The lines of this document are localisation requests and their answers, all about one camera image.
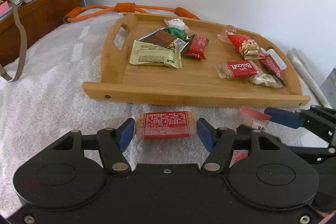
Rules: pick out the rolled white towel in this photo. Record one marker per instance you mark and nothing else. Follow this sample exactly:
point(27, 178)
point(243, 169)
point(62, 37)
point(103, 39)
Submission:
point(307, 74)

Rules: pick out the long red snack bar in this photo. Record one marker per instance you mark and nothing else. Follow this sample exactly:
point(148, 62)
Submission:
point(273, 66)

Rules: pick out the brown peanut snack packet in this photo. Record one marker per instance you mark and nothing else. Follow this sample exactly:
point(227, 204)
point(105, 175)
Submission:
point(160, 39)

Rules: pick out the sandwich biscuit packet red label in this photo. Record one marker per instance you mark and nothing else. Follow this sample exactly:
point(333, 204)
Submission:
point(165, 125)

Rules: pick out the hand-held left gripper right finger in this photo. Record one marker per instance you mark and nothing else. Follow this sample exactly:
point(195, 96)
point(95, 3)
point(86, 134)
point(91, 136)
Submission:
point(207, 136)

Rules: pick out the cream snack packet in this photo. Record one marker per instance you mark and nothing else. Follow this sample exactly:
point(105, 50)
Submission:
point(152, 56)

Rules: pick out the wooden dresser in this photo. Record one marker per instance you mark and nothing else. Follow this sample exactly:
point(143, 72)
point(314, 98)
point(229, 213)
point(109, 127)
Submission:
point(47, 8)

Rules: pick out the red cashew nut packet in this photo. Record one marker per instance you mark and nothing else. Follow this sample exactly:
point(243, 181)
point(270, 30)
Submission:
point(244, 43)

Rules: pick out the small red snack bar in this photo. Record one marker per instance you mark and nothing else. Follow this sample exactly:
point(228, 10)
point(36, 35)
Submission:
point(197, 47)

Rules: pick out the caramel biscuit packet red label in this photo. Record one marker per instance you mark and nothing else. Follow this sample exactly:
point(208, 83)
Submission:
point(239, 68)

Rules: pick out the clear nougat packet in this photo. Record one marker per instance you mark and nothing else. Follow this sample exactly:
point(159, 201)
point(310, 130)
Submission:
point(263, 79)

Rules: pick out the green snack packet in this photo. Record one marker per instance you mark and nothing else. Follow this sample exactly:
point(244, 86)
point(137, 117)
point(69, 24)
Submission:
point(176, 32)

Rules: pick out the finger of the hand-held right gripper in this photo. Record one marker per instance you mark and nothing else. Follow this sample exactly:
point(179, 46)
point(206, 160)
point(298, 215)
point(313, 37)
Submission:
point(283, 116)
point(302, 151)

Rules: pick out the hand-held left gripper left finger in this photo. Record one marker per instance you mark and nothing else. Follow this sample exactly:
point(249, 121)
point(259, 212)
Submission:
point(126, 134)

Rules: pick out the white pastry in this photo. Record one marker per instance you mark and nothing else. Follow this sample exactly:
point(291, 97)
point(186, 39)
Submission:
point(176, 23)

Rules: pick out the pink box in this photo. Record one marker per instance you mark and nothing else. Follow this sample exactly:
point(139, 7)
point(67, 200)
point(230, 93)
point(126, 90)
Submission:
point(3, 8)

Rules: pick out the orange resistance band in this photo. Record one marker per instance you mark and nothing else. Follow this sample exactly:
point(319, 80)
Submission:
point(126, 6)

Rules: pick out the white fleece blanket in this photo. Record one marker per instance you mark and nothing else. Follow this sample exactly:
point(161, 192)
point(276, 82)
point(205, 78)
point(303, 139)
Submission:
point(52, 98)

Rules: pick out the pink jelly cup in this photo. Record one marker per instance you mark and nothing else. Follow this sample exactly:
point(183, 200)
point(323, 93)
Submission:
point(227, 31)

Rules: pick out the small red and white packet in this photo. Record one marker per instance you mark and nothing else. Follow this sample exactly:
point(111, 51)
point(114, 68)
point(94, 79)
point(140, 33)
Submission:
point(253, 115)

